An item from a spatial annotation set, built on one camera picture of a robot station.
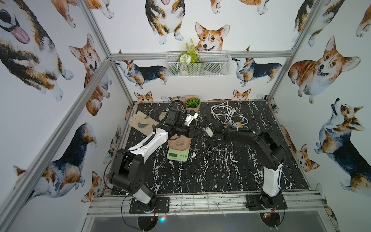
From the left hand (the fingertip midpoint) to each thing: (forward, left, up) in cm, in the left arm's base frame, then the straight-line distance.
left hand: (203, 131), depth 80 cm
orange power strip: (+16, -27, -17) cm, 35 cm away
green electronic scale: (-6, +14, -18) cm, 23 cm away
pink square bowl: (+2, +15, -16) cm, 22 cm away
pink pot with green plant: (+28, +6, -6) cm, 29 cm away
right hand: (+4, -6, -18) cm, 20 cm away
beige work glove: (+20, +43, -19) cm, 51 cm away
